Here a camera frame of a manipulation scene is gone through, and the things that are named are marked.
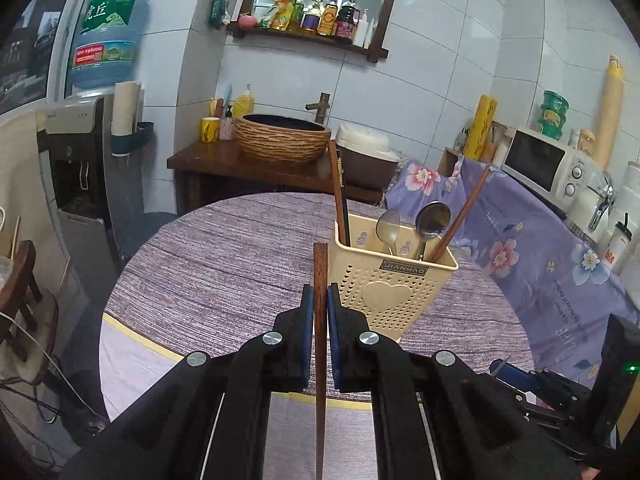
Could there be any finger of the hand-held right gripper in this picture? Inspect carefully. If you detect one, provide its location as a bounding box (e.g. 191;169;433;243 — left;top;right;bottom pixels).
489;359;593;423

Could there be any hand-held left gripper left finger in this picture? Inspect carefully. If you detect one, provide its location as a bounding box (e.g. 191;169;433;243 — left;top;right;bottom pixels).
60;284;316;480

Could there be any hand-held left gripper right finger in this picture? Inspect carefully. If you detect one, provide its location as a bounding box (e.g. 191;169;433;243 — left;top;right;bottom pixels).
326;283;581;480

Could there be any beige plastic utensil holder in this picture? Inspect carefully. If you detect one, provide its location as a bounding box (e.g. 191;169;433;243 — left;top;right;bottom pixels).
327;212;459;343

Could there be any dark metal spoon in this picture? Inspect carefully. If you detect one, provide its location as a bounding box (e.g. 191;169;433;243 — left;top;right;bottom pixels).
415;201;452;262

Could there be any black chopstick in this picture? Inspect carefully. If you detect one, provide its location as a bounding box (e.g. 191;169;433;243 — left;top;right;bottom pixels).
336;149;352;247

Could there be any purple woven tablecloth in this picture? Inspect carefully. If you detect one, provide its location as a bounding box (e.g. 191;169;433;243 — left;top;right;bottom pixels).
100;191;536;480

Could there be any white bottle with black cap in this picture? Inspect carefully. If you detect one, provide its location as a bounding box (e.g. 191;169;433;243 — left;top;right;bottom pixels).
602;212;631;273

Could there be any pale metal spoon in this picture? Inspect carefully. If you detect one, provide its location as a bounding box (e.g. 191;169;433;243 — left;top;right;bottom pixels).
376;208;402;256

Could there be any purple floral cloth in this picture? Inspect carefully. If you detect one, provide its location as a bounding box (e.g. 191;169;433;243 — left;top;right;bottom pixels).
382;157;640;386

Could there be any brown and white rice cooker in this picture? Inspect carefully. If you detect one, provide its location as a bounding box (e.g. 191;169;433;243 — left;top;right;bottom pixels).
335;122;403;188

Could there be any woven pattern wash basin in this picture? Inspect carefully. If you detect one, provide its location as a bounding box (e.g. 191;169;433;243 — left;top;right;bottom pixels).
234;113;332;165

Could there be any dark wooden washstand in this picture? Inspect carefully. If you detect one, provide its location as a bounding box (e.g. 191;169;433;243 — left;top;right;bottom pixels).
167;140;386;211

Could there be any bronze bamboo faucet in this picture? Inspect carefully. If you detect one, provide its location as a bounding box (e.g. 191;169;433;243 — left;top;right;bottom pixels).
306;92;331;125

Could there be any small wooden box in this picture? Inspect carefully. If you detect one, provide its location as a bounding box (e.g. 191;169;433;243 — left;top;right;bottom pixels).
437;147;466;176

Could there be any white microwave oven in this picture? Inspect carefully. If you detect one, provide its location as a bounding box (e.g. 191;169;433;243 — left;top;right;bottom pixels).
501;126;603;201

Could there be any yellow soap pump bottle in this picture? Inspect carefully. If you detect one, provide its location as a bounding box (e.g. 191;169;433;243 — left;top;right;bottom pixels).
231;84;254;118

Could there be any tall yellow paper cup stack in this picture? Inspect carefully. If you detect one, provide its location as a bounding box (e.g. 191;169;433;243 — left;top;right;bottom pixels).
592;55;626;171

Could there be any teal cup holder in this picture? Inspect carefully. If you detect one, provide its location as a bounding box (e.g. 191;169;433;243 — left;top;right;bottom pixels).
110;121;157;157

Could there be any yellow wrap roll box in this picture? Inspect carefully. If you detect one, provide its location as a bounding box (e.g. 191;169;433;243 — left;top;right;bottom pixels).
464;94;498;161

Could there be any white paper cup stack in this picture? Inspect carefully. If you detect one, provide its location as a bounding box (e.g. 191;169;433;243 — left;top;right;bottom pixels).
111;80;143;137

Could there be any dark wooden chair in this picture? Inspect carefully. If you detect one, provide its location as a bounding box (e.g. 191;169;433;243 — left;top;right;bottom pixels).
0;240;46;361

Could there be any dark soy sauce bottle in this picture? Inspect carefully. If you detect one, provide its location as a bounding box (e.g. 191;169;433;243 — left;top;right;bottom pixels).
334;0;360;43

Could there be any amber sauce bottle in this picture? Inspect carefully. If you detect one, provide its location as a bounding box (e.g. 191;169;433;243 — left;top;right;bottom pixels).
318;0;338;37

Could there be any yellow oil bottle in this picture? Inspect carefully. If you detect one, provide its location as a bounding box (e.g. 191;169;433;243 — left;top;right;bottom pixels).
301;0;325;32

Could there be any yellow pouch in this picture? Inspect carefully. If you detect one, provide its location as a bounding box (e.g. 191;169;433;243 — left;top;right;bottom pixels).
270;0;296;31

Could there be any white water dispenser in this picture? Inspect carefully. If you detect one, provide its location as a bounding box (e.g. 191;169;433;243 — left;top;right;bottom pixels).
37;92;146;261

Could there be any green hanging packet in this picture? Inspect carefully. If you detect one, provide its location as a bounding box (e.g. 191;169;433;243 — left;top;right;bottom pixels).
208;0;231;28

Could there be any blue water bottle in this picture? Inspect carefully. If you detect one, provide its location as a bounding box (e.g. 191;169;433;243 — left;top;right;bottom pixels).
67;0;152;90

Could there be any dark photo panel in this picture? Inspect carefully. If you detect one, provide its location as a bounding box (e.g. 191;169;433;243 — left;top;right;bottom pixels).
0;0;86;116

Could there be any white kettle with metal handle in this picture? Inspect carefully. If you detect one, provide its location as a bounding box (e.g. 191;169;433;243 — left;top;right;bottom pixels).
567;170;618;233

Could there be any white cable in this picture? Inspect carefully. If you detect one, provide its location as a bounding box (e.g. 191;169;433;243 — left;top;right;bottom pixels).
0;310;76;396

